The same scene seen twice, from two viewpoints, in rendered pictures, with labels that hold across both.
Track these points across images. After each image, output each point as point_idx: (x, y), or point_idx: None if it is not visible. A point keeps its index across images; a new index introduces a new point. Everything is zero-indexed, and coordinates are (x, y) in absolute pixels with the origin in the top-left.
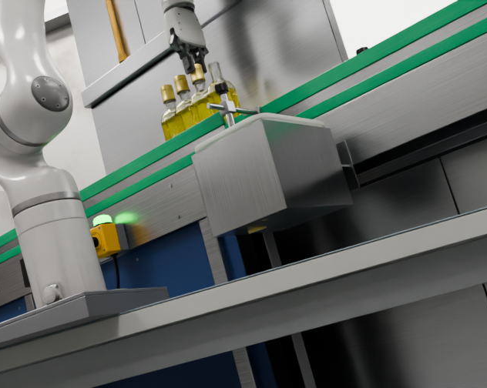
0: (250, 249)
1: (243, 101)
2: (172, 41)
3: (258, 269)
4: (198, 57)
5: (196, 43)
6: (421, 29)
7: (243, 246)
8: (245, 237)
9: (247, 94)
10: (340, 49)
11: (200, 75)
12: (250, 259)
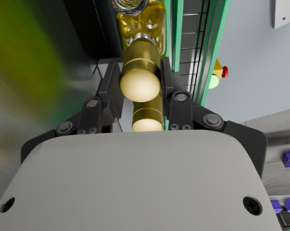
0: (105, 24)
1: (33, 20)
2: (266, 145)
3: (108, 16)
4: (106, 114)
5: (118, 133)
6: None
7: (106, 33)
8: (103, 31)
9: (14, 2)
10: None
11: (147, 47)
12: (107, 24)
